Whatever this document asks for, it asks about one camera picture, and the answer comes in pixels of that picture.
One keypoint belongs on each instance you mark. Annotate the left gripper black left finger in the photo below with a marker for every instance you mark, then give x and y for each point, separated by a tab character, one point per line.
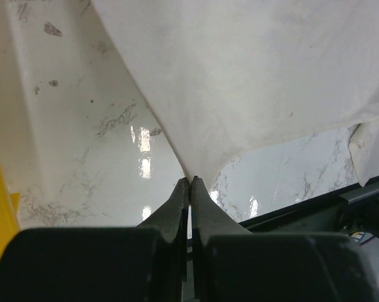
142	263

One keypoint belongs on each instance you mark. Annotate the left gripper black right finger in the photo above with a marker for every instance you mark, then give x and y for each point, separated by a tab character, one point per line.
232	263

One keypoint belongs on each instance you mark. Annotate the cream white t shirt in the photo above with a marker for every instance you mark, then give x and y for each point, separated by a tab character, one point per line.
226	77

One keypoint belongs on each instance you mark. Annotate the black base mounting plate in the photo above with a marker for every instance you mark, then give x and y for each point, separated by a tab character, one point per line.
347	210

